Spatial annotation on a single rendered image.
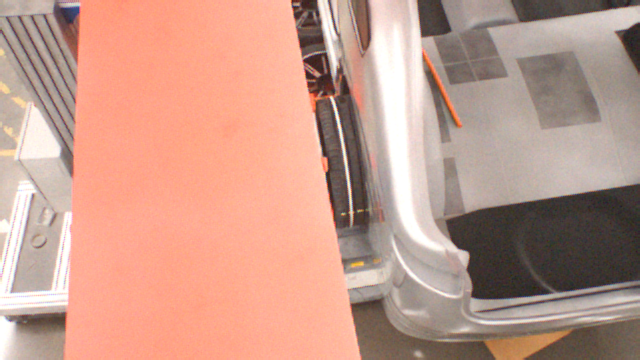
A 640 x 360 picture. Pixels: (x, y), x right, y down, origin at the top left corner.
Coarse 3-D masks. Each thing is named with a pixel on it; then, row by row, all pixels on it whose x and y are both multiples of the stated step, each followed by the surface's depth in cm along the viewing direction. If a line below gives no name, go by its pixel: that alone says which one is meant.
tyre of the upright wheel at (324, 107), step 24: (336, 96) 355; (336, 120) 336; (336, 144) 331; (360, 144) 331; (336, 168) 330; (360, 168) 331; (336, 192) 333; (360, 192) 334; (336, 216) 343; (360, 216) 345
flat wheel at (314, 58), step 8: (304, 48) 456; (312, 48) 455; (320, 48) 455; (304, 56) 452; (312, 56) 453; (320, 56) 456; (304, 64) 451; (312, 64) 459; (320, 64) 462; (328, 64) 462; (304, 72) 461; (312, 72) 447; (320, 72) 468; (328, 72) 469; (312, 80) 443; (320, 80) 447; (328, 80) 448; (312, 88) 439; (320, 88) 443; (320, 96) 436
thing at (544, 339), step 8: (528, 336) 395; (536, 336) 394; (544, 336) 394; (552, 336) 394; (560, 336) 393; (488, 344) 393; (496, 344) 393; (504, 344) 393; (512, 344) 392; (520, 344) 392; (528, 344) 392; (536, 344) 392; (544, 344) 392; (496, 352) 390; (504, 352) 390; (512, 352) 390; (520, 352) 390; (528, 352) 390
